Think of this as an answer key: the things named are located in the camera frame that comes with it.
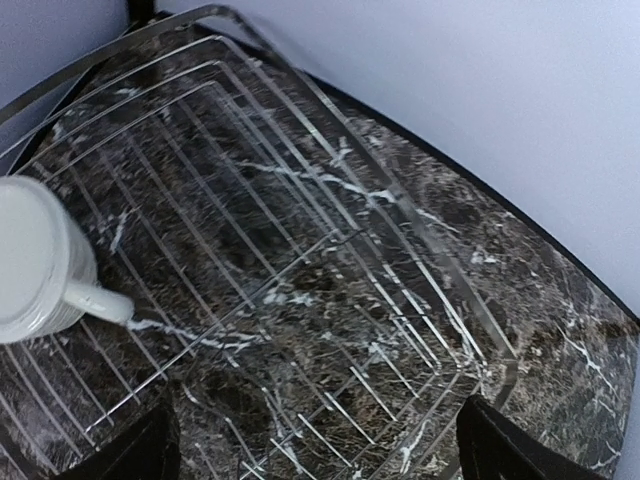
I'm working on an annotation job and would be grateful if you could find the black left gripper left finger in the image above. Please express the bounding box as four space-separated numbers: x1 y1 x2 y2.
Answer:
53 400 180 480

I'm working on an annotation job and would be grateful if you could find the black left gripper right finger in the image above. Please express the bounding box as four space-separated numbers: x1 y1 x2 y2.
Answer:
456 395 602 480

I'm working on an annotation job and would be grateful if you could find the cream ribbed mug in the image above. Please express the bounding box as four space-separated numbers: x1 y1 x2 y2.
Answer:
1 175 134 344

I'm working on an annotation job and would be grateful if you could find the chrome wire dish rack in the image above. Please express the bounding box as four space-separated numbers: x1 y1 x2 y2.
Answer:
1 5 516 479

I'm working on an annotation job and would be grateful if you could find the black left frame post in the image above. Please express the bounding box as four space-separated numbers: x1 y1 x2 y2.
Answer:
127 0 156 23

